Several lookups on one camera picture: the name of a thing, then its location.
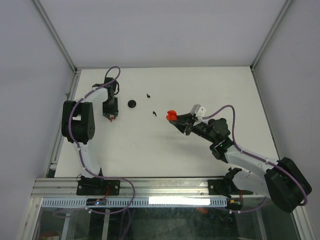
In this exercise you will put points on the left black base bracket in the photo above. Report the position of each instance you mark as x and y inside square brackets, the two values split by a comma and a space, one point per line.
[97, 187]

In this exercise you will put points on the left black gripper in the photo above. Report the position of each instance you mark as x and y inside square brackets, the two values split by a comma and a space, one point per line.
[108, 112]

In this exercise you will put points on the aluminium mounting rail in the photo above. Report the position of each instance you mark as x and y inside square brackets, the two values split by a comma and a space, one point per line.
[142, 187]

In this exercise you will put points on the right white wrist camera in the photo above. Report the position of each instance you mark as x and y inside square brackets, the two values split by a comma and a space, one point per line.
[198, 111]

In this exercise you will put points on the orange round charging case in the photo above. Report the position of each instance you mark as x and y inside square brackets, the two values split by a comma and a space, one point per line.
[172, 115]

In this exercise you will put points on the black base bracket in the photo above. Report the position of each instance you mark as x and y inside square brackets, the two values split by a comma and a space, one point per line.
[97, 187]
[216, 187]

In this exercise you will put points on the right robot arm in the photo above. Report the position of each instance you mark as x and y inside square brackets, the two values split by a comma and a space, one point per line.
[281, 181]

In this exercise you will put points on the right black base bracket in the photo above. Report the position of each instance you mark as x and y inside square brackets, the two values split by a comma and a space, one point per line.
[216, 187]

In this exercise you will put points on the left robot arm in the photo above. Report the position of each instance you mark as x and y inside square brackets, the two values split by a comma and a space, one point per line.
[78, 123]

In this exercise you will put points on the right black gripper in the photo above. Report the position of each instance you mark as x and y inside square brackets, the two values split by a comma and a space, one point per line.
[187, 118]

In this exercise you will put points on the grey slotted cable duct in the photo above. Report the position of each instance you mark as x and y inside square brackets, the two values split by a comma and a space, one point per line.
[138, 202]

